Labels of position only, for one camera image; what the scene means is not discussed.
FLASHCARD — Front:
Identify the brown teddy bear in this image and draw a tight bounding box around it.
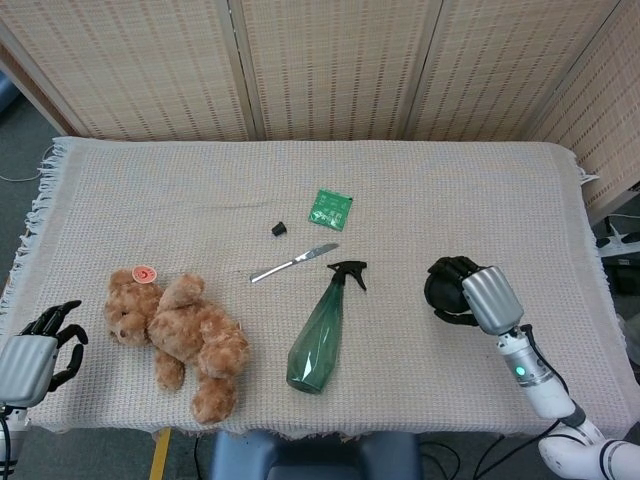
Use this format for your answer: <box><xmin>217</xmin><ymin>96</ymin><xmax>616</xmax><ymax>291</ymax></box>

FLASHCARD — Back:
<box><xmin>103</xmin><ymin>268</ymin><xmax>251</xmax><ymax>425</ymax></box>

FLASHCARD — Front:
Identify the silver table knife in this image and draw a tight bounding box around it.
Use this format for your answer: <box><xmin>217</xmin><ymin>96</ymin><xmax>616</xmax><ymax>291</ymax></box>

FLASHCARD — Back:
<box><xmin>249</xmin><ymin>242</ymin><xmax>340</xmax><ymax>285</ymax></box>

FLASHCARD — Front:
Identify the green spray bottle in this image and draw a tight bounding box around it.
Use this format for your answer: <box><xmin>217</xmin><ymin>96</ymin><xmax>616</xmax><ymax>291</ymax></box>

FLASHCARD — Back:
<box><xmin>285</xmin><ymin>260</ymin><xmax>369</xmax><ymax>394</ymax></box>

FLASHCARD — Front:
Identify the blue object behind screen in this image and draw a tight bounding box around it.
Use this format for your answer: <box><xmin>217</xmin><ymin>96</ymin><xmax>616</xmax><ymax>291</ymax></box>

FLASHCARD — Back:
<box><xmin>0</xmin><ymin>69</ymin><xmax>21</xmax><ymax>124</ymax></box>

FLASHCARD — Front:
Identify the green foil sachet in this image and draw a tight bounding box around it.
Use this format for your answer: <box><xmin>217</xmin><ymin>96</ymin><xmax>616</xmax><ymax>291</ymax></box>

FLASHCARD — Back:
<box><xmin>306</xmin><ymin>187</ymin><xmax>355</xmax><ymax>232</ymax></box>

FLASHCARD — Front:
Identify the bamboo folding screen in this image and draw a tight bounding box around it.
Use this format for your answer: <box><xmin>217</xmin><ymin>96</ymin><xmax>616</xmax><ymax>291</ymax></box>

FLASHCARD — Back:
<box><xmin>0</xmin><ymin>0</ymin><xmax>640</xmax><ymax>214</ymax></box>

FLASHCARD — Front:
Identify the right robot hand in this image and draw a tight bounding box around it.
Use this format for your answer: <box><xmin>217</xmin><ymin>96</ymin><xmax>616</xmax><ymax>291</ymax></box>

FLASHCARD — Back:
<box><xmin>427</xmin><ymin>256</ymin><xmax>525</xmax><ymax>335</ymax></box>

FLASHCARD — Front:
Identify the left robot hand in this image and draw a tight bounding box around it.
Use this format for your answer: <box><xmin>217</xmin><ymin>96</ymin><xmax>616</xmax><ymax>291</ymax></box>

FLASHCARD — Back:
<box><xmin>0</xmin><ymin>299</ymin><xmax>90</xmax><ymax>407</ymax></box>

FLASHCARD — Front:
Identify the black box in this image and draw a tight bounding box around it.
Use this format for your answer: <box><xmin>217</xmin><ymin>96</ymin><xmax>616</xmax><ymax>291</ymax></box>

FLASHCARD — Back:
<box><xmin>602</xmin><ymin>254</ymin><xmax>640</xmax><ymax>301</ymax></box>

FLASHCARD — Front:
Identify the beige woven tablecloth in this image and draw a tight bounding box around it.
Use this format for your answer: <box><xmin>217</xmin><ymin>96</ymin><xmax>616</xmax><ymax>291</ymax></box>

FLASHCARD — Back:
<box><xmin>0</xmin><ymin>135</ymin><xmax>626</xmax><ymax>444</ymax></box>

